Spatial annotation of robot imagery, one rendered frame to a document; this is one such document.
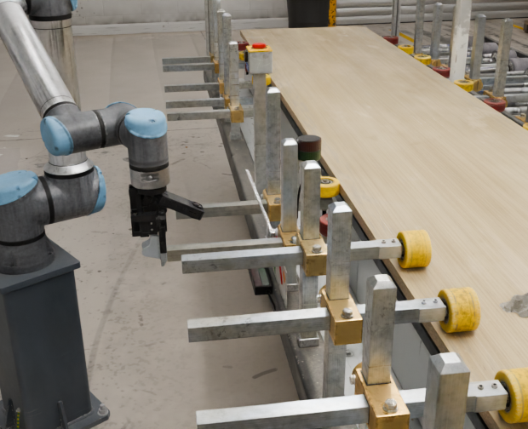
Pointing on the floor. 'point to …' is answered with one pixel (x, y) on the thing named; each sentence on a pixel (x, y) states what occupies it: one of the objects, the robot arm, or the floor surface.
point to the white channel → (460, 39)
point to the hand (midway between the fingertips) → (165, 260)
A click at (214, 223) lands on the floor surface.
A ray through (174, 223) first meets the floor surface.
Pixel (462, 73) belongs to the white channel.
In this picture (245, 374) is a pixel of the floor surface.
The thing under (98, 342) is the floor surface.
